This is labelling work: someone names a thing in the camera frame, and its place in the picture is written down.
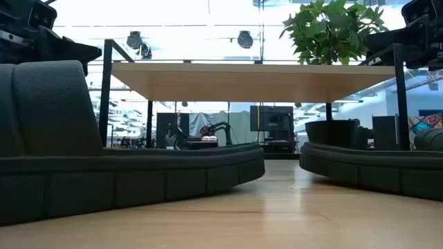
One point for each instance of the grey tarp cover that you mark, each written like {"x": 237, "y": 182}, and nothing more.
{"x": 239, "y": 124}

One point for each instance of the black rectangular box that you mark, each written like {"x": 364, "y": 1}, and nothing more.
{"x": 384, "y": 133}

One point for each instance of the wooden shelf with black frame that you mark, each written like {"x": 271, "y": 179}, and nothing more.
{"x": 242, "y": 83}

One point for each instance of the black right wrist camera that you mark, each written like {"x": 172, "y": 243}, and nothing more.
{"x": 424, "y": 8}

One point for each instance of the black monitor screen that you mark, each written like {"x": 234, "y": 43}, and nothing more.
{"x": 271, "y": 117}

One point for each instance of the green potted plant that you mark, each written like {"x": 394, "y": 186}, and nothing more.
{"x": 328, "y": 31}

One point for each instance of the background dark green robot arm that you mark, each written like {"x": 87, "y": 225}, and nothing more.
{"x": 225, "y": 127}

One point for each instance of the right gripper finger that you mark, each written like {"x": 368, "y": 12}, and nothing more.
{"x": 387, "y": 39}

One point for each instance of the black round hanging lamp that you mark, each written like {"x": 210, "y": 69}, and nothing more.
{"x": 135, "y": 41}
{"x": 245, "y": 39}

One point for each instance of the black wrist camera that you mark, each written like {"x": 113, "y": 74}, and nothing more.
{"x": 42, "y": 14}
{"x": 424, "y": 8}

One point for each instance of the black rubber slide sandal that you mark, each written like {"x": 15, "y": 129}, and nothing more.
{"x": 373, "y": 169}
{"x": 104, "y": 180}

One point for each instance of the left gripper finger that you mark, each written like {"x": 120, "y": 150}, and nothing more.
{"x": 69, "y": 50}

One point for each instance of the small white container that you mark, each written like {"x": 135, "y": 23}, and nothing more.
{"x": 213, "y": 138}
{"x": 205, "y": 138}

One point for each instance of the black cabinet panel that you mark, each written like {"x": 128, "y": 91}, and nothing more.
{"x": 171, "y": 128}

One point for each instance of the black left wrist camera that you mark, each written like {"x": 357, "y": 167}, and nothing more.
{"x": 42, "y": 14}

